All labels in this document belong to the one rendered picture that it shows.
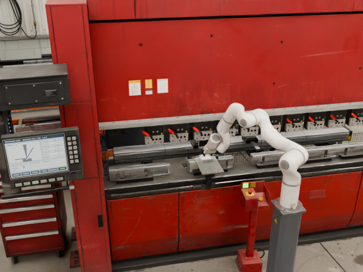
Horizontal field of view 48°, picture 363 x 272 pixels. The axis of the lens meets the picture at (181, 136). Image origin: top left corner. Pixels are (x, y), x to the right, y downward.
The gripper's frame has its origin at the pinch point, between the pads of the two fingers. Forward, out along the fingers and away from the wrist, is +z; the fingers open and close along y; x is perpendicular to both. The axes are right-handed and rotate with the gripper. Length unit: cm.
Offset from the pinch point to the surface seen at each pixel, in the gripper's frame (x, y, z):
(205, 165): 10.1, 3.8, 0.1
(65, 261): 55, 127, 94
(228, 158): 2.1, -20.3, 11.0
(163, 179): 13.7, 37.6, 13.6
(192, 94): -36, 12, -36
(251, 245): 71, -35, 47
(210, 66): -50, -1, -52
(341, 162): 16, -122, 11
